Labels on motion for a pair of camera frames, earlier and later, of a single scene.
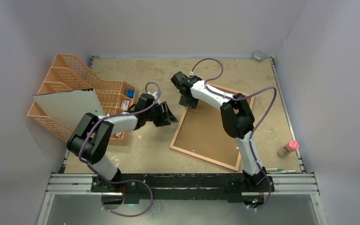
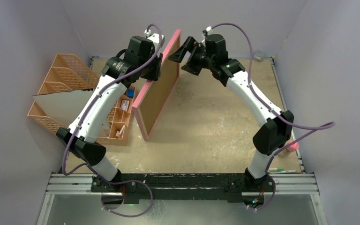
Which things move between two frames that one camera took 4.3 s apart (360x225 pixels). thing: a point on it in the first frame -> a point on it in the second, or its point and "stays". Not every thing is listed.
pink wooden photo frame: (202, 133) -> (151, 104)
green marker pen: (275, 169) stays
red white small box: (124, 105) stays
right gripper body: (187, 98) -> (190, 54)
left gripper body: (153, 115) -> (151, 71)
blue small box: (130, 93) stays
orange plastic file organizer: (67, 73) stays
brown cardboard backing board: (202, 131) -> (153, 107)
